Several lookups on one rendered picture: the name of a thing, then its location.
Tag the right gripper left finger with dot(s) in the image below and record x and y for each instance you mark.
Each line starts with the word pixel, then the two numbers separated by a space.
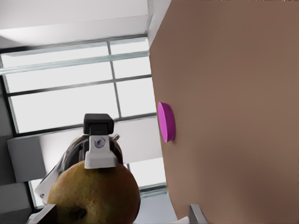
pixel 43 215

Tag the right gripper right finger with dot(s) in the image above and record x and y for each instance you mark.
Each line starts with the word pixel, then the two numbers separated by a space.
pixel 197 214

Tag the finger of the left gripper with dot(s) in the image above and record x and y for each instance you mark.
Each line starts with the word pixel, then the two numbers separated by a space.
pixel 100 152

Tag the yellow-brown apple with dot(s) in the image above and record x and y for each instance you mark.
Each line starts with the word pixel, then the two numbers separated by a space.
pixel 93 193

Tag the magenta bowl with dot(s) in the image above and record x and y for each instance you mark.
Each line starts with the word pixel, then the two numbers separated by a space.
pixel 166 122

